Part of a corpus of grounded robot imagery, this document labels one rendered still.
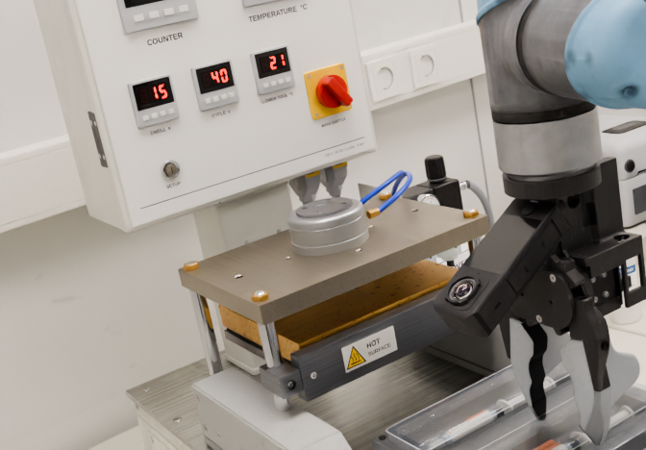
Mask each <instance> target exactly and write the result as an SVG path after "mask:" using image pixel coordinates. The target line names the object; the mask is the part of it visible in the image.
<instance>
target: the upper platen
mask: <svg viewBox="0 0 646 450"><path fill-rule="evenodd" d="M458 270H459V269H458V268H454V267H451V266H448V265H444V264H441V263H437V262H431V261H427V260H423V261H421V262H417V263H415V264H412V265H410V266H407V267H405V268H403V269H400V270H398V271H395V272H393V273H390V274H388V275H386V276H384V277H382V278H379V279H377V280H374V281H372V282H369V283H367V284H365V285H362V286H360V287H356V288H353V289H351V290H349V291H346V292H344V293H341V294H339V295H337V296H335V297H333V298H330V299H328V300H325V301H323V302H320V303H318V304H316V305H313V306H311V307H308V308H306V309H303V310H301V311H299V312H296V313H293V314H291V315H288V316H286V317H283V318H281V319H279V320H276V321H275V325H276V329H277V334H278V338H279V342H280V347H281V351H282V356H283V360H284V362H285V363H288V364H290V365H292V363H291V358H290V354H291V353H293V352H295V351H298V350H300V349H302V348H304V347H307V346H309V345H311V344H314V343H316V342H317V341H320V340H322V339H324V338H328V337H330V336H332V335H335V334H337V333H339V332H342V331H344V330H346V329H349V328H351V327H353V326H355V325H358V324H360V323H362V322H364V321H366V320H368V319H371V318H373V317H375V316H378V315H380V314H382V313H386V312H388V311H390V310H393V309H395V308H397V307H400V306H402V305H404V304H406V303H408V302H410V301H412V300H415V299H417V298H419V297H422V296H424V295H426V294H429V293H431V292H433V291H435V290H438V289H440V288H444V287H445V286H446V285H447V284H448V282H449V281H450V280H451V279H452V277H453V276H454V275H455V274H456V272H457V271H458ZM218 307H219V311H220V315H221V319H222V324H223V326H225V327H227V330H224V333H225V337H226V339H228V340H230V341H231V342H233V343H235V344H237V345H239V346H240V347H242V348H244V349H246V350H248V351H250V352H251V353H253V354H255V355H257V356H259V357H260V358H262V359H264V360H265V357H264V354H263V349H262V345H261V337H260V332H259V328H258V323H257V322H255V321H253V320H251V319H249V318H247V317H245V316H243V315H241V314H239V313H237V312H234V311H232V310H230V309H228V308H226V307H224V306H222V305H218Z"/></svg>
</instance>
